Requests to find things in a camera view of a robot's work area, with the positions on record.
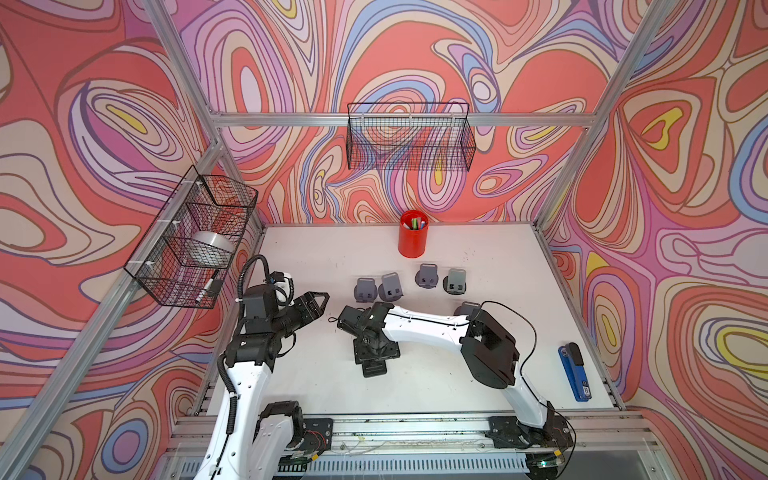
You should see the black rectangular phone holder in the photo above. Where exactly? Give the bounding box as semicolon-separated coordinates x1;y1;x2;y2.
360;360;387;378

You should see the dark grey phone stand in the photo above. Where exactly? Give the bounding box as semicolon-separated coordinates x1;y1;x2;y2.
442;268;467;296

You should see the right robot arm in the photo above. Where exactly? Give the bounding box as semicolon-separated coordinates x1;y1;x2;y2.
336;302;577;450

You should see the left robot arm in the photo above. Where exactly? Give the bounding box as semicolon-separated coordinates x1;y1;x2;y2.
195;254;330;479

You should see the black marker in basket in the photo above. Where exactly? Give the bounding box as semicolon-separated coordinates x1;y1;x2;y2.
194;270;221;305

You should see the red pen cup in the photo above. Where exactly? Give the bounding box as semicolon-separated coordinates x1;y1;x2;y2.
398;210;430;258

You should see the silver tape roll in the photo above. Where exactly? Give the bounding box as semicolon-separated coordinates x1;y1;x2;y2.
182;231;235;269

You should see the blue stapler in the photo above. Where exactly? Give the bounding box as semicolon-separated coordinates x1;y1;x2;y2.
558;342;592;403

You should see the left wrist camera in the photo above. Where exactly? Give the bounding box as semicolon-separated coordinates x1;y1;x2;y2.
269;271;295;305

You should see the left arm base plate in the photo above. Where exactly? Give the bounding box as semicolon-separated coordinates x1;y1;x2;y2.
286;417;334;456

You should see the left wire basket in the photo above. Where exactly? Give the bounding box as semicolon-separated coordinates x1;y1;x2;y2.
124;167;258;310

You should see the wire basket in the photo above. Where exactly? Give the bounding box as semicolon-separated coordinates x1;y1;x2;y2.
346;100;477;172
124;167;258;310

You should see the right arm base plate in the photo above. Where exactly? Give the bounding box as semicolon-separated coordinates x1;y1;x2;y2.
484;416;574;450

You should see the back wire basket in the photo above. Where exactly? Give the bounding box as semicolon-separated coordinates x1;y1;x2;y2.
346;100;477;172

